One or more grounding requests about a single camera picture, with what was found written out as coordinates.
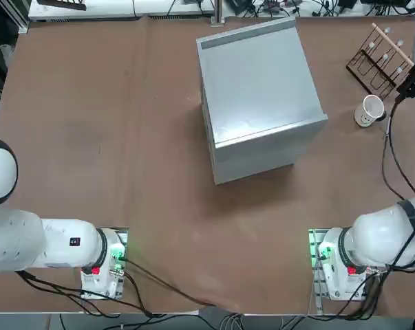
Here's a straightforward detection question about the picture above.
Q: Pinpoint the aluminium frame post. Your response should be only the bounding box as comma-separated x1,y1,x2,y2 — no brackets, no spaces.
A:
209,0,226,28

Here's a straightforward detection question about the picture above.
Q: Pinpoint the black slotted bar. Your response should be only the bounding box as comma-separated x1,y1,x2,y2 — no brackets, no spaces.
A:
36,0,88,11

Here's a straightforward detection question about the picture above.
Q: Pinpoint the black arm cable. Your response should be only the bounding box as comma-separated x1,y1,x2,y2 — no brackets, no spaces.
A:
123,257,218,309
381,98,415,197

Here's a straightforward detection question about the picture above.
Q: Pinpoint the aluminium frame rail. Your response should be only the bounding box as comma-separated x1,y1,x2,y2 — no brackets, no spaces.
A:
7,0,31,34

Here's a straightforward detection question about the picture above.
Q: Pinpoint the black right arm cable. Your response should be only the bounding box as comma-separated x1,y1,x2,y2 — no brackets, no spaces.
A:
381,98,415,197

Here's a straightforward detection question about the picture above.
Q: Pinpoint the white cup with black handle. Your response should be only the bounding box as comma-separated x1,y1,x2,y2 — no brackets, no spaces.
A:
353,94,387,129

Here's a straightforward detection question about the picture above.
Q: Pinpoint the black wire cup holder rack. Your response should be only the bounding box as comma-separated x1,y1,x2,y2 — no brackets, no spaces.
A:
345,22,415,100

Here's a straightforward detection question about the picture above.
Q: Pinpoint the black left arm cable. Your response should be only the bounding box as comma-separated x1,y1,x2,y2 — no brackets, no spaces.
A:
123,257,218,309

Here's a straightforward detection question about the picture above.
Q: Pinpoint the black cable bundle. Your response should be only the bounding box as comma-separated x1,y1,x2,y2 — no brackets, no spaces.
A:
14,269,160,319

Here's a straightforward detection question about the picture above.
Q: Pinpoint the gray drawer cabinet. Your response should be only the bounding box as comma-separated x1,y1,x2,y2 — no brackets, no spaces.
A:
195,16,329,186

